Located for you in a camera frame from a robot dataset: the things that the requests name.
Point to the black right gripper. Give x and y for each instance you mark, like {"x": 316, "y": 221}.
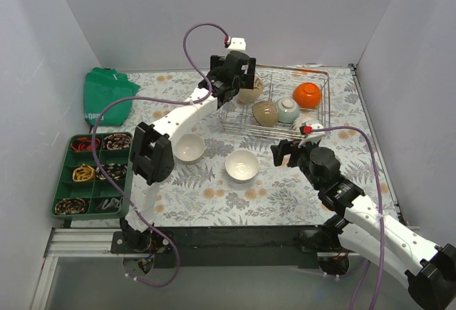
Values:
{"x": 292, "y": 151}

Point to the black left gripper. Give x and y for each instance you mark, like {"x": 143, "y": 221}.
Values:
{"x": 250, "y": 66}

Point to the white ribbed bowl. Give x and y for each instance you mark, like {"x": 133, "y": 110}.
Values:
{"x": 242, "y": 165}

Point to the beige bowl orange flower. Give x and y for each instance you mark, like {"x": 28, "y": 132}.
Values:
{"x": 190, "y": 148}

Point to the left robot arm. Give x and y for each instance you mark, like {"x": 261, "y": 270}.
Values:
{"x": 151, "y": 154}

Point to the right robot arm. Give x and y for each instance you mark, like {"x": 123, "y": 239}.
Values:
{"x": 425, "y": 268}

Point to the white bowl dark leaf pattern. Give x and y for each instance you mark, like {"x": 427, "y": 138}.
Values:
{"x": 304, "y": 120}

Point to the pale green patterned bowl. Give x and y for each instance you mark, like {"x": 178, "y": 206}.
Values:
{"x": 288, "y": 110}

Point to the beige bowl front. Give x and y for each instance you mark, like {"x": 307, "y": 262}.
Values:
{"x": 266, "y": 113}

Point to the green cloth bag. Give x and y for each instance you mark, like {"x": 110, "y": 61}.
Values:
{"x": 103, "y": 87}

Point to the brown pink patterned scrunchie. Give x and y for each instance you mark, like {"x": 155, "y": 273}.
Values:
{"x": 117, "y": 141}

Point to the dark floral scrunchie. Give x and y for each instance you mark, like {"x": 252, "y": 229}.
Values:
{"x": 115, "y": 171}

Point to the dark grey scrunchie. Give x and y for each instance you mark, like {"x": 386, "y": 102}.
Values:
{"x": 108, "y": 205}

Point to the green compartment tray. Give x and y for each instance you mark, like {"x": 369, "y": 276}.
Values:
{"x": 77, "y": 178}

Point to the brown dotted scrunchie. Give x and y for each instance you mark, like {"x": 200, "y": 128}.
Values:
{"x": 71, "y": 206}

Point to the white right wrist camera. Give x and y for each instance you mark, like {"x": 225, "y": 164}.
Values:
{"x": 307, "y": 130}

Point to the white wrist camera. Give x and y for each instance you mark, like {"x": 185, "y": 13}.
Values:
{"x": 235, "y": 44}
{"x": 307, "y": 130}

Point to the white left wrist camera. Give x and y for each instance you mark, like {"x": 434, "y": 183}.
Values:
{"x": 235, "y": 44}

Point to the metal wire dish rack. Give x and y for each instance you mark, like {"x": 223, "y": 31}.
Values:
{"x": 279, "y": 82}

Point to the metal corner bracket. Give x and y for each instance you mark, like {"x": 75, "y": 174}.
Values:
{"x": 352, "y": 68}

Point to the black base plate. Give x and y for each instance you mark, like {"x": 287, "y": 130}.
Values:
{"x": 305, "y": 247}

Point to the aluminium frame rail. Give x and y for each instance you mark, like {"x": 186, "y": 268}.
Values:
{"x": 80, "y": 272}

